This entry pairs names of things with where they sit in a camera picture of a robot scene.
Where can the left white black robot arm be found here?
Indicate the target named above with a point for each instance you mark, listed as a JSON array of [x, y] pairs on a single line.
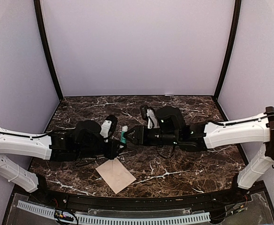
[[87, 139]]

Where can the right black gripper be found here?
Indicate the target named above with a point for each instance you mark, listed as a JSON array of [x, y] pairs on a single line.
[[139, 135]]

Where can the left black frame post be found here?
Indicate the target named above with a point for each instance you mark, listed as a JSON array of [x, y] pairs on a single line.
[[46, 48]]

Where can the black frame post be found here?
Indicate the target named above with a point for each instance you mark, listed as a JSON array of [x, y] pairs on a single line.
[[229, 49], [46, 48]]

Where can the white slotted cable duct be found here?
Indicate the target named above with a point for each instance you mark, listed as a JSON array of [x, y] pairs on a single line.
[[110, 217]]

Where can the beige paper envelope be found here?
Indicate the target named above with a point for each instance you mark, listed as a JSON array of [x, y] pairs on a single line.
[[115, 175]]

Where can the right black frame post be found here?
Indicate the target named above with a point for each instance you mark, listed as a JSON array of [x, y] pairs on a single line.
[[229, 49]]

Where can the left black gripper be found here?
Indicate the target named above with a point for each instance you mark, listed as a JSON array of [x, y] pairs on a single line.
[[112, 153]]

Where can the black curved front rail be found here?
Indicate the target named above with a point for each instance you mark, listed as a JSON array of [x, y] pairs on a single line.
[[207, 201]]

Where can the white green glue stick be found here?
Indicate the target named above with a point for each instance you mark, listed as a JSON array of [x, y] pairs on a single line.
[[123, 131]]

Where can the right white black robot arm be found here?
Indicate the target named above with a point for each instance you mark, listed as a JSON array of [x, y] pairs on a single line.
[[167, 127]]

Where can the small circuit board with wires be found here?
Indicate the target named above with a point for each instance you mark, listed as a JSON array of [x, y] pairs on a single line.
[[60, 216]]

